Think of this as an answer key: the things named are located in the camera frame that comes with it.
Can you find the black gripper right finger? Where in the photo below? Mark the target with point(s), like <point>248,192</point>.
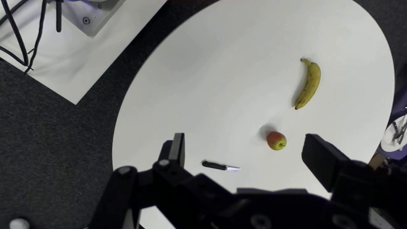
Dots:
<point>338,173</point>

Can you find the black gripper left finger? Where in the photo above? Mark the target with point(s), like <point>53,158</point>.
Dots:
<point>178,186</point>

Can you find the red green apple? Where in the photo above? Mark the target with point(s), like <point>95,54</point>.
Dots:
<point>276,140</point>

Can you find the purple office chair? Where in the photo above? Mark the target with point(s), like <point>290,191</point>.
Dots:
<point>399,106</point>

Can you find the yellow banana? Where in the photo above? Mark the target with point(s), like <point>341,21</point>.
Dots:
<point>309,83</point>

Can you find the metal mounting plate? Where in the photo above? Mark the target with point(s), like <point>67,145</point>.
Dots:
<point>95,14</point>

